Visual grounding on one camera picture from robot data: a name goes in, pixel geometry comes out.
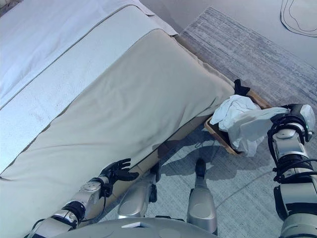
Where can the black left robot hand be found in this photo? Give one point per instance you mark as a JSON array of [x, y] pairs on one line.
[[116, 171]]

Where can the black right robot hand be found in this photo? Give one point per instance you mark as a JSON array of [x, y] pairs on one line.
[[294, 110]]

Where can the white t-shirt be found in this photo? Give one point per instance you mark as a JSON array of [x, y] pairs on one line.
[[247, 131]]

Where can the black garment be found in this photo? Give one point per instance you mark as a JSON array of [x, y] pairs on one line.
[[240, 88]]

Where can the white garment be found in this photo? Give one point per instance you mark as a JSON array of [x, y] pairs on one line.
[[235, 106]]

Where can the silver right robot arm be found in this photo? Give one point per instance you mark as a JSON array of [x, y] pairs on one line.
[[289, 148]]

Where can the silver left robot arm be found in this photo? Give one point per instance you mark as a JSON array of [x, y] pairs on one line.
[[86, 193]]

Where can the large bed with beige cover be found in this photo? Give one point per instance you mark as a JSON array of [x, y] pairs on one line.
[[123, 99]]

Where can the brown wicker basket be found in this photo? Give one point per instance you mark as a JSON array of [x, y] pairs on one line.
[[215, 131]]

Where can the silver left robot leg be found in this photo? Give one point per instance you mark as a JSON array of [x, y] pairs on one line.
[[133, 200]]

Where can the silver robot leg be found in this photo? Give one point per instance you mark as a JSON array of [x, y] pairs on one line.
[[133, 200], [200, 203]]

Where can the grey robot torso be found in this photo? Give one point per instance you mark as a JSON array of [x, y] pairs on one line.
[[136, 230]]

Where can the grey striped area rug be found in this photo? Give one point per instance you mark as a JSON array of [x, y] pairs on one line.
[[247, 62]]

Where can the silver right robot leg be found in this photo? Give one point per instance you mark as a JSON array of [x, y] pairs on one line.
[[200, 203]]

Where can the small white irregular rug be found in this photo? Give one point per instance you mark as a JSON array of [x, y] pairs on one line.
[[302, 17]]

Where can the white duvet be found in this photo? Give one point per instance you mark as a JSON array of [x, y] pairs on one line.
[[49, 49]]

